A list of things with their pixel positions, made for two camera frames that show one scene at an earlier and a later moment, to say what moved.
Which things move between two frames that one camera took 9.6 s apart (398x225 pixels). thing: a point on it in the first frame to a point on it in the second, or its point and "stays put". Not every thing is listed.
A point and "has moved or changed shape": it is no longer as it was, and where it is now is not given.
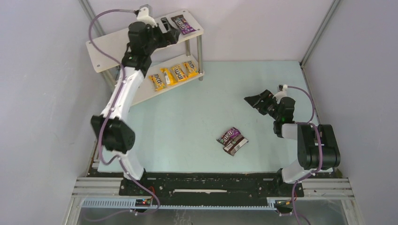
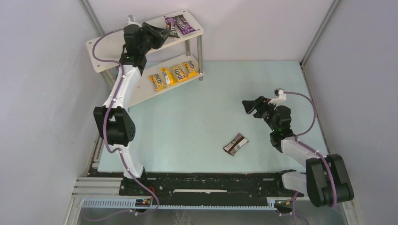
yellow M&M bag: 190,68 stays put
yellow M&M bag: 179,72 stays put
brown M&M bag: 233,147 stays put
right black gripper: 265,103 to 260,108
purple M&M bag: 181,24 stays put
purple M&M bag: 229,136 has moved or changed shape
